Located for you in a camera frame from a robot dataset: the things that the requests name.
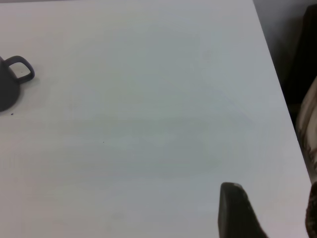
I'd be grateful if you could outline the beige crumpled cloth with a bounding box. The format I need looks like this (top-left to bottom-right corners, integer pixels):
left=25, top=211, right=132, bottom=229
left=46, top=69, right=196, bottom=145
left=296, top=76, right=317, bottom=184

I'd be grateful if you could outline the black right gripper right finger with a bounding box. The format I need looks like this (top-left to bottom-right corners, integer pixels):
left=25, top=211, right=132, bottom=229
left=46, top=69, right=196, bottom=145
left=306, top=182, right=317, bottom=238

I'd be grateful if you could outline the black chair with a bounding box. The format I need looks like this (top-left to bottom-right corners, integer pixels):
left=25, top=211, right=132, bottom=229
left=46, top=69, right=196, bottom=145
left=282, top=4, right=317, bottom=117

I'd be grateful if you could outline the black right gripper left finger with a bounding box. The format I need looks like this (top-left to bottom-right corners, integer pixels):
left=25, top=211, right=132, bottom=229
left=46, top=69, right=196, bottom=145
left=217, top=182, right=269, bottom=238

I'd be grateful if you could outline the dark grey ceramic mug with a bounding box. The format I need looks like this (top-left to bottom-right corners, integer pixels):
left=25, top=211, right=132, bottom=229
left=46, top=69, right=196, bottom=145
left=0, top=56, right=35, bottom=112

